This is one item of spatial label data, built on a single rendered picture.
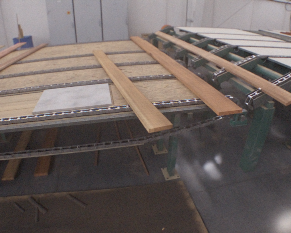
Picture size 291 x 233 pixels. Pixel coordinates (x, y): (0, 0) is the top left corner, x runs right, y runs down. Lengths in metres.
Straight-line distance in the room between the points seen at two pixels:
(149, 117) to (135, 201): 0.88
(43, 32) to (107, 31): 2.16
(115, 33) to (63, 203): 5.67
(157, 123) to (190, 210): 0.92
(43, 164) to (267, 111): 2.29
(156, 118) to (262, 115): 1.07
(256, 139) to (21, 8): 7.33
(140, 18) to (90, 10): 1.80
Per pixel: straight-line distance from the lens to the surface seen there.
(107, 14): 6.82
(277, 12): 10.47
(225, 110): 1.51
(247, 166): 2.33
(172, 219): 1.82
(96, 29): 6.83
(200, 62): 2.92
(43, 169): 2.39
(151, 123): 1.25
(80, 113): 1.51
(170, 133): 1.71
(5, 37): 8.08
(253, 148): 2.20
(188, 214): 1.87
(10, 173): 2.53
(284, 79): 2.15
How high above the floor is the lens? 1.52
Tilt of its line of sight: 29 degrees down
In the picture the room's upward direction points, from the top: straight up
